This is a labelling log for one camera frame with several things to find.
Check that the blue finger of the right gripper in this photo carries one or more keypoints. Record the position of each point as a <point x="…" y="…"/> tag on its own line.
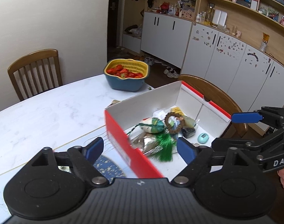
<point x="246" y="117"/>

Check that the turquoise oval stone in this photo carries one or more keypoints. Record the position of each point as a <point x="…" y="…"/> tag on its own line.
<point x="203" y="138"/>

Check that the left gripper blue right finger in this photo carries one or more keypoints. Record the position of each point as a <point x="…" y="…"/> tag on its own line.
<point x="186" y="150"/>

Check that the yellow small carton box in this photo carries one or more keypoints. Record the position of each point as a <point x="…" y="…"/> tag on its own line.
<point x="177" y="111"/>

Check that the wooden chair at wall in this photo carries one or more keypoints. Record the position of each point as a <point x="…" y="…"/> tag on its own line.
<point x="35" y="73"/>

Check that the silver foil snack bag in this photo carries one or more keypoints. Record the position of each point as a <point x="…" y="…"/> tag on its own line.
<point x="147" y="143"/>

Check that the yellow blue strawberry basket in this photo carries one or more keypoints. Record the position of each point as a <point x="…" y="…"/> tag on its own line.
<point x="126" y="74"/>

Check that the black ball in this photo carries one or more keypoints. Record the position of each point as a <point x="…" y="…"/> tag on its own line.
<point x="188" y="132"/>

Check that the wooden chair near cabinets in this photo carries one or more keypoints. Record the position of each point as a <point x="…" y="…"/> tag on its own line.
<point x="218" y="96"/>

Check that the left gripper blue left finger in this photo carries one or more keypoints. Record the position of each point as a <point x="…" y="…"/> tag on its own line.
<point x="93" y="150"/>

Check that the red white cardboard box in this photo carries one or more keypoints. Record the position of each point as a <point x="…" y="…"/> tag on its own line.
<point x="123" y="116"/>

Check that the white wall cabinet unit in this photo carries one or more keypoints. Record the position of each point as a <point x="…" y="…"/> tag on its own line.
<point x="227" y="42"/>

